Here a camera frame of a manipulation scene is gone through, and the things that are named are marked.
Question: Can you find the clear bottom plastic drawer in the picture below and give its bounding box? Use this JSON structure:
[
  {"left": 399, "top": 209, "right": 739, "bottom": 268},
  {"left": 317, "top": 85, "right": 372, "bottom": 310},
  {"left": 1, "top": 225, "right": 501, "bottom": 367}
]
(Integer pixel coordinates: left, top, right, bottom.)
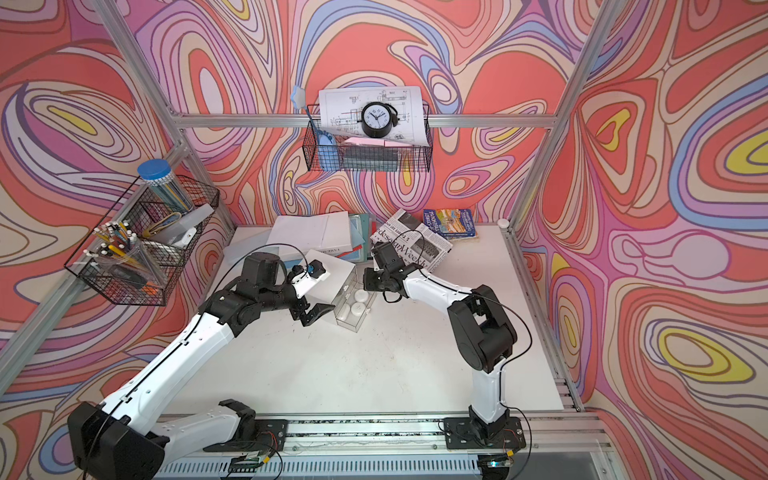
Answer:
[{"left": 333, "top": 282, "right": 376, "bottom": 333}]

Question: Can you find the white stapler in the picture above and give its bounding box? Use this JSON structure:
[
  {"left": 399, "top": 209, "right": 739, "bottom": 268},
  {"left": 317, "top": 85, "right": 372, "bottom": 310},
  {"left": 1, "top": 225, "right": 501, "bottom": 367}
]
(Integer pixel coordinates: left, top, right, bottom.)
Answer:
[{"left": 148, "top": 204, "right": 214, "bottom": 245}]

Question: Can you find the blue lid pencil jar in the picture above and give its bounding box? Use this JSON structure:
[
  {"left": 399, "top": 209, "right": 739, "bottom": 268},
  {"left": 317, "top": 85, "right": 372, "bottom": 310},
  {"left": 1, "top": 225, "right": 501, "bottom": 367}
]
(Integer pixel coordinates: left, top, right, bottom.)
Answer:
[{"left": 137, "top": 159, "right": 194, "bottom": 215}]

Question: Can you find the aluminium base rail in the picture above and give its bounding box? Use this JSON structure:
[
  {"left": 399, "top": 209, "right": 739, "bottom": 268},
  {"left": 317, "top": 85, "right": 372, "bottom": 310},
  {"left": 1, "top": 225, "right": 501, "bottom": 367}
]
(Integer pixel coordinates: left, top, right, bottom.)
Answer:
[{"left": 101, "top": 411, "right": 619, "bottom": 480}]

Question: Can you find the black wire wall basket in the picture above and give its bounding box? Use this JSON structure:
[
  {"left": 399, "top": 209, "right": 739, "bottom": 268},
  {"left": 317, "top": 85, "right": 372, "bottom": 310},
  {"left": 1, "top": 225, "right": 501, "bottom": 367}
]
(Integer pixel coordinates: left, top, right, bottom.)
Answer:
[{"left": 302, "top": 102, "right": 433, "bottom": 173}]

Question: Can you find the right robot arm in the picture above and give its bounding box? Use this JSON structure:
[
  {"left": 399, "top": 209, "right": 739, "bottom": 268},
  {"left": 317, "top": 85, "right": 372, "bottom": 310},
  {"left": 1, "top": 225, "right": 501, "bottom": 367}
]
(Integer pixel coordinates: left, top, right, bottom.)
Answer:
[{"left": 363, "top": 242, "right": 518, "bottom": 446}]

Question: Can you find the stack of folders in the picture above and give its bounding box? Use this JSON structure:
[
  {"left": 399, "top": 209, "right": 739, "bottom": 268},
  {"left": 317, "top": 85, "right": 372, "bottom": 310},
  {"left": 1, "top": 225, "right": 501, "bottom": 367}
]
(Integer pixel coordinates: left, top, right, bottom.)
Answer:
[{"left": 337, "top": 213, "right": 374, "bottom": 263}]

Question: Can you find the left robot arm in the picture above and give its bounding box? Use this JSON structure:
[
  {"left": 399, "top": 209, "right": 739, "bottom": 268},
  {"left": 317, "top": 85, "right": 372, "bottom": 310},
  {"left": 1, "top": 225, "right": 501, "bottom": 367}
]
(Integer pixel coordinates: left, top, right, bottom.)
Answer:
[{"left": 67, "top": 251, "right": 334, "bottom": 479}]

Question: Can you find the white drawing paper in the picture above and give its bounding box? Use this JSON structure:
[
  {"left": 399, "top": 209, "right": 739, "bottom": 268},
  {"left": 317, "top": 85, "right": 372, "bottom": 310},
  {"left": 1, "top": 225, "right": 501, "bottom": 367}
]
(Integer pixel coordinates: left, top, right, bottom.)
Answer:
[{"left": 318, "top": 87, "right": 429, "bottom": 146}]

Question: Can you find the black alarm clock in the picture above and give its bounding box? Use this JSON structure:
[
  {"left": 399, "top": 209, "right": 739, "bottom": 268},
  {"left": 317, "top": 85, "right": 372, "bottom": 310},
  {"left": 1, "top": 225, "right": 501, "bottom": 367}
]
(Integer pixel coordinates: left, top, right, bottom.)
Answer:
[{"left": 359, "top": 101, "right": 399, "bottom": 139}]

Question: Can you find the white oblong earphone case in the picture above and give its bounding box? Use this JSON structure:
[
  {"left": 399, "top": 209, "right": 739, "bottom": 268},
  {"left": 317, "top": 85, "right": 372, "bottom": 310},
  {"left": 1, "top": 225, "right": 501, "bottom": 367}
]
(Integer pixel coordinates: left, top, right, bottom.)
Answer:
[{"left": 336, "top": 304, "right": 350, "bottom": 322}]

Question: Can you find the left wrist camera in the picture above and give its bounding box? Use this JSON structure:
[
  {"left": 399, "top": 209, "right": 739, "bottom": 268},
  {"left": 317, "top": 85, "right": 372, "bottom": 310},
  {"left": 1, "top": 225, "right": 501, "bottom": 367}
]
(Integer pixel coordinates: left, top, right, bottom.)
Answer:
[{"left": 290, "top": 260, "right": 330, "bottom": 298}]

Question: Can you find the folded newspaper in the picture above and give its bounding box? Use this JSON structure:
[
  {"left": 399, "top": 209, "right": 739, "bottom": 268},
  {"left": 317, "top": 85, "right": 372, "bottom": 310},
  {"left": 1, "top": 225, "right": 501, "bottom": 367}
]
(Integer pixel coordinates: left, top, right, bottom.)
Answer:
[{"left": 371, "top": 209, "right": 453, "bottom": 270}]

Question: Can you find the black wire side basket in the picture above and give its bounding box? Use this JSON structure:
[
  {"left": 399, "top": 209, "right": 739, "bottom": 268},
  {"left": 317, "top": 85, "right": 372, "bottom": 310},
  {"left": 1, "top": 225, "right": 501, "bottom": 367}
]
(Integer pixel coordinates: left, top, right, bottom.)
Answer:
[{"left": 65, "top": 175, "right": 220, "bottom": 306}]

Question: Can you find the white book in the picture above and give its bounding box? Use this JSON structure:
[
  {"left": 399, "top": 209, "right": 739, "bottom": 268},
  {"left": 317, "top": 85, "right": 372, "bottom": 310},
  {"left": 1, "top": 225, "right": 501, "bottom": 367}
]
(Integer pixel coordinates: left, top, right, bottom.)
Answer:
[{"left": 267, "top": 211, "right": 352, "bottom": 255}]

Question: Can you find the white drawer cabinet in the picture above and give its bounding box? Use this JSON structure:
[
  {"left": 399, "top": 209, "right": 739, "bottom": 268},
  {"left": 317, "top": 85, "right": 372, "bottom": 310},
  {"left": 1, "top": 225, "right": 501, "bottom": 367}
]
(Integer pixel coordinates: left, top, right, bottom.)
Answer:
[{"left": 304, "top": 249, "right": 354, "bottom": 305}]

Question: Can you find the blue magazine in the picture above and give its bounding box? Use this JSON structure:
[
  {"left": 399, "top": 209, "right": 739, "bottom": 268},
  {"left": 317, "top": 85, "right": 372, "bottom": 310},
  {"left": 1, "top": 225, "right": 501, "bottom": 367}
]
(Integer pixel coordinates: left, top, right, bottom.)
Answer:
[{"left": 423, "top": 209, "right": 477, "bottom": 241}]

